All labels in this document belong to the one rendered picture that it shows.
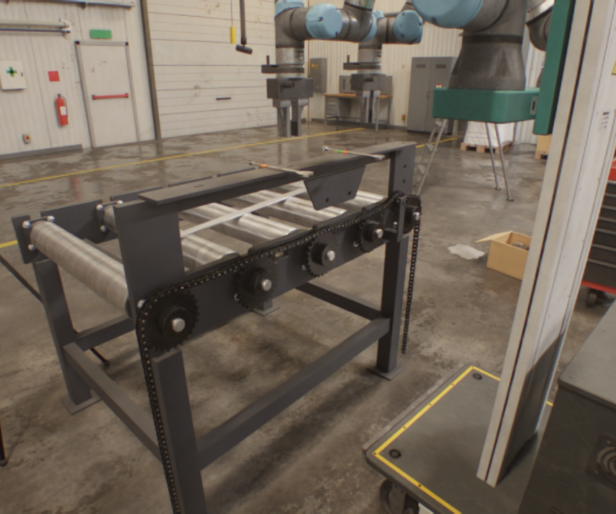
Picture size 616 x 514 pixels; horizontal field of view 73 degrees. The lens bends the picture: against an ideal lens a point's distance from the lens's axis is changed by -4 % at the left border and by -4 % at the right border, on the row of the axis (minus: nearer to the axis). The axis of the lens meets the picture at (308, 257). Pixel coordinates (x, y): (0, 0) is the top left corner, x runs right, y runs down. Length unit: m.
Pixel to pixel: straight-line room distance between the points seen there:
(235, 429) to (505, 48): 1.32
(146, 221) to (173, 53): 10.65
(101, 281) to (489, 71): 1.10
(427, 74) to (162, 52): 6.42
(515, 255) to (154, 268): 2.90
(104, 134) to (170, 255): 9.72
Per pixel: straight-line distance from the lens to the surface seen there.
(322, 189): 1.50
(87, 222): 2.06
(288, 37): 1.18
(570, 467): 1.19
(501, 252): 3.62
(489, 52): 0.95
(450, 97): 0.95
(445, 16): 0.84
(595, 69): 1.02
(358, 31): 1.20
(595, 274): 3.28
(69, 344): 2.17
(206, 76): 12.13
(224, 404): 2.16
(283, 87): 1.16
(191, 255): 1.45
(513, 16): 0.96
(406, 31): 1.32
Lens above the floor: 1.43
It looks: 23 degrees down
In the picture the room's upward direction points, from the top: straight up
